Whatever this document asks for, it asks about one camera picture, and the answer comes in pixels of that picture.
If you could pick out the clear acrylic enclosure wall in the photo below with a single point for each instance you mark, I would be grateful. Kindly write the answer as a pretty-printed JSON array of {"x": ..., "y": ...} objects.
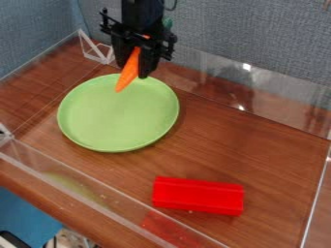
[{"x": 253, "y": 129}]

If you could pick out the green round plate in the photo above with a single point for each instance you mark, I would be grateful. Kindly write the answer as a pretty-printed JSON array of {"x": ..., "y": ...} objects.
[{"x": 111, "y": 121}]

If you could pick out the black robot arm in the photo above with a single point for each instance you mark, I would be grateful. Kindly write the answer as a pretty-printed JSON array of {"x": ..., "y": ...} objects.
[{"x": 141, "y": 29}]

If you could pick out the red rectangular block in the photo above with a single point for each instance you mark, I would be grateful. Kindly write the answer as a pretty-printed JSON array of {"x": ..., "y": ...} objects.
[{"x": 197, "y": 195}]

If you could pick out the orange toy carrot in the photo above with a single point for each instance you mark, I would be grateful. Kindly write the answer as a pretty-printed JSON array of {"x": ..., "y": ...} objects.
[{"x": 129, "y": 71}]

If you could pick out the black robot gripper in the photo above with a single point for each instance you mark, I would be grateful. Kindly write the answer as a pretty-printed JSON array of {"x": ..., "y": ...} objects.
[{"x": 140, "y": 29}]

